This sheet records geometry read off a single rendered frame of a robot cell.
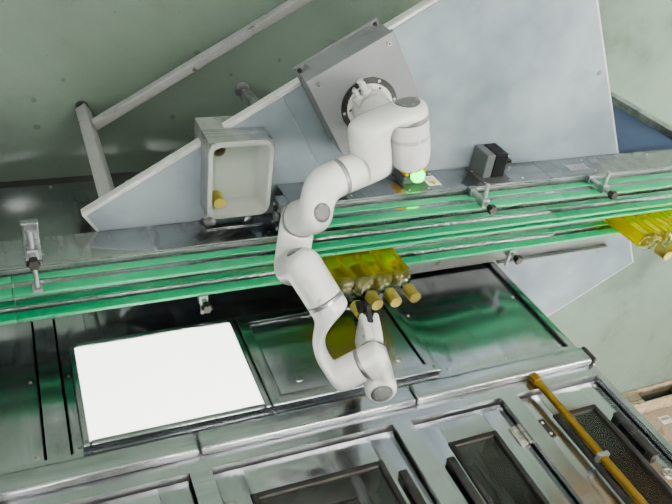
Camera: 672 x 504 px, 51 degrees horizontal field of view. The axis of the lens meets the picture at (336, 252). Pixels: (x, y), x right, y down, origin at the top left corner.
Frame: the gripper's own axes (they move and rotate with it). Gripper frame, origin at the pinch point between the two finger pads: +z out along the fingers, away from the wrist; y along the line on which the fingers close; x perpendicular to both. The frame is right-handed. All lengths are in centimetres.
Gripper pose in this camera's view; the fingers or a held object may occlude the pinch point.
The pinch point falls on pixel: (361, 313)
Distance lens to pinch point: 183.7
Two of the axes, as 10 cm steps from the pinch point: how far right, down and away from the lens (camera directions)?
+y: 1.4, -8.2, -5.5
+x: -9.8, -0.3, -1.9
